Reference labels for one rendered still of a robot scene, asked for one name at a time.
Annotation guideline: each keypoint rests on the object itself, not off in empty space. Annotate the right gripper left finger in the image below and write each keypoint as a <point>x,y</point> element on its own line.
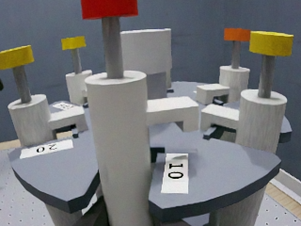
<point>95,216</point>

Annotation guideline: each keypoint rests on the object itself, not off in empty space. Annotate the grey base plate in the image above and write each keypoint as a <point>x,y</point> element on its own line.
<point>20,208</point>

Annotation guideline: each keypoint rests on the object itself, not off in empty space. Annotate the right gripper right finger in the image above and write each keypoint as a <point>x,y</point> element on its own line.
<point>176,222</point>

